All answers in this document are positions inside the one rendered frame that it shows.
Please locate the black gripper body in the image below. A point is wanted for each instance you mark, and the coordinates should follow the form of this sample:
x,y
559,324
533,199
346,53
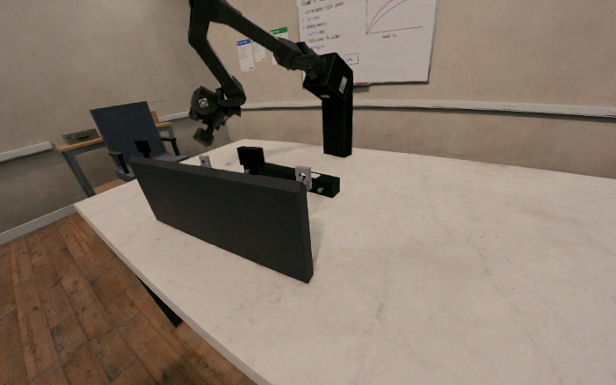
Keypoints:
x,y
203,136

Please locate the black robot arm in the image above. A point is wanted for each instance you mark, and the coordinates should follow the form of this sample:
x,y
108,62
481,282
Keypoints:
x,y
291,55

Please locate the dark grey flat rectangular panel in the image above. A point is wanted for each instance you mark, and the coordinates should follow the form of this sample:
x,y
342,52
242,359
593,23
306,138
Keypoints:
x,y
259,218

